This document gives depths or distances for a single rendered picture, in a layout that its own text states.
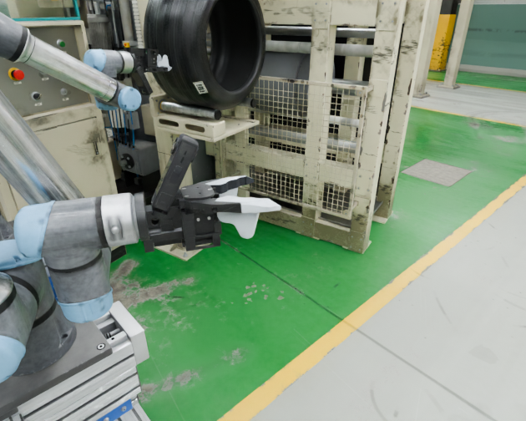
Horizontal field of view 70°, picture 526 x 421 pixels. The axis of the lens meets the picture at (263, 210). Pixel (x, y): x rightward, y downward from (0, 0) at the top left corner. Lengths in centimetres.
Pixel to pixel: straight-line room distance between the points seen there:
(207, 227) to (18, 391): 47
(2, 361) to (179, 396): 106
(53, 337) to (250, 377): 98
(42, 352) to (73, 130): 136
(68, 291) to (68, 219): 11
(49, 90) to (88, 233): 151
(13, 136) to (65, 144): 136
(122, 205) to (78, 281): 13
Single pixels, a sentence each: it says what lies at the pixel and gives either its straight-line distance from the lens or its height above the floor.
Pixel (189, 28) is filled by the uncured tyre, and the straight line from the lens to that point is 161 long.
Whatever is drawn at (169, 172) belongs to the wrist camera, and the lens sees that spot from 55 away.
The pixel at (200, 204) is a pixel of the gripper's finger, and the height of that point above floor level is 107.
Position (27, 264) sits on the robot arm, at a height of 93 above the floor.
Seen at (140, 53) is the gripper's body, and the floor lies 117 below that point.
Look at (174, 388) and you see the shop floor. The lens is 168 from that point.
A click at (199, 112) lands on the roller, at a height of 90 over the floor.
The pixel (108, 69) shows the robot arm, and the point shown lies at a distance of 144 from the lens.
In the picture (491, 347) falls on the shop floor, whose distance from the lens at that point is 204.
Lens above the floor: 131
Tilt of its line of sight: 28 degrees down
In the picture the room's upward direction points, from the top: straight up
